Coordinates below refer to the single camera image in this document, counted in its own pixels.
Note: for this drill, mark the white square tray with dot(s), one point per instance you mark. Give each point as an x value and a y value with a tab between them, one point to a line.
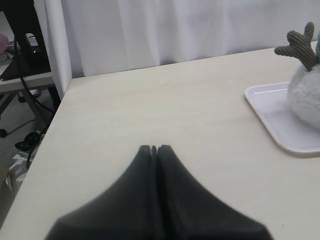
269	103

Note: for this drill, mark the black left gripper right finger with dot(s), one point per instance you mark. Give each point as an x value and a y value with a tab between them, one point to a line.
191	212

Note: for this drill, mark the grey side desk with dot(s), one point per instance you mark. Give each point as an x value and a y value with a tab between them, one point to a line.
10	88

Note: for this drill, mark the white backdrop curtain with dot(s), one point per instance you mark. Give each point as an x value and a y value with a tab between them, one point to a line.
93	37

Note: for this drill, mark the black monitor stand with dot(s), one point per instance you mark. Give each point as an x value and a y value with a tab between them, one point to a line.
32	54

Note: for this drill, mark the black power strip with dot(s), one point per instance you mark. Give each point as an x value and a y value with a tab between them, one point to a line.
29	141

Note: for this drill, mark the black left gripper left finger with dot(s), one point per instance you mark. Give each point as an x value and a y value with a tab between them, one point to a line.
128	210

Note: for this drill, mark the white plush snowman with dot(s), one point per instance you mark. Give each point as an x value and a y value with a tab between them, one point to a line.
303	91

